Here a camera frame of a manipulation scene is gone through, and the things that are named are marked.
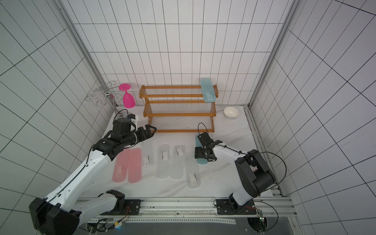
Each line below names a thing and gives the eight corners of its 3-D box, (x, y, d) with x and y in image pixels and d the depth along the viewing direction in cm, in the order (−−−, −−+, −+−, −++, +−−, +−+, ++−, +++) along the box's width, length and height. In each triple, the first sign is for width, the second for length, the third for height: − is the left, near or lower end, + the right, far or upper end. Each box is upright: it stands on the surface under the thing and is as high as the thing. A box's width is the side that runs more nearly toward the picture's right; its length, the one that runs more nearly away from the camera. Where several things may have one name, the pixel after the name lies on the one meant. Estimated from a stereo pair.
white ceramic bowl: (221, 115, 115) (222, 111, 111) (225, 109, 119) (227, 104, 115) (235, 121, 110) (237, 117, 106) (239, 114, 115) (241, 110, 111)
